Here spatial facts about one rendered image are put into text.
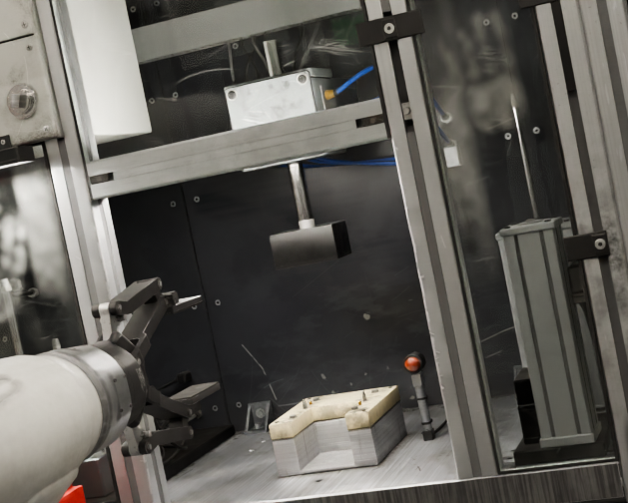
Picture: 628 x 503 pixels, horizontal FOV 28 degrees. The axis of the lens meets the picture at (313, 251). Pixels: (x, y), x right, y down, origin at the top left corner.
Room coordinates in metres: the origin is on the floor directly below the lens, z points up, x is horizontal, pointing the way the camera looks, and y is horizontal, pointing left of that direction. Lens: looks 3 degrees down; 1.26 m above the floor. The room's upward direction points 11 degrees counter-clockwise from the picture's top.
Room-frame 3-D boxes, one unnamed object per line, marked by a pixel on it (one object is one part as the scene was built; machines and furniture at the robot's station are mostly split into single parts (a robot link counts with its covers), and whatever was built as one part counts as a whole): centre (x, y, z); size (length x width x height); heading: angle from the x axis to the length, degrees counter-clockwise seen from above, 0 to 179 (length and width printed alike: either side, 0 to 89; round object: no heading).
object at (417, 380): (1.58, -0.10, 0.96); 0.03 x 0.03 x 0.12; 71
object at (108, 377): (0.99, 0.21, 1.12); 0.09 x 0.06 x 0.09; 71
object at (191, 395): (1.20, 0.14, 1.08); 0.07 x 0.03 x 0.01; 161
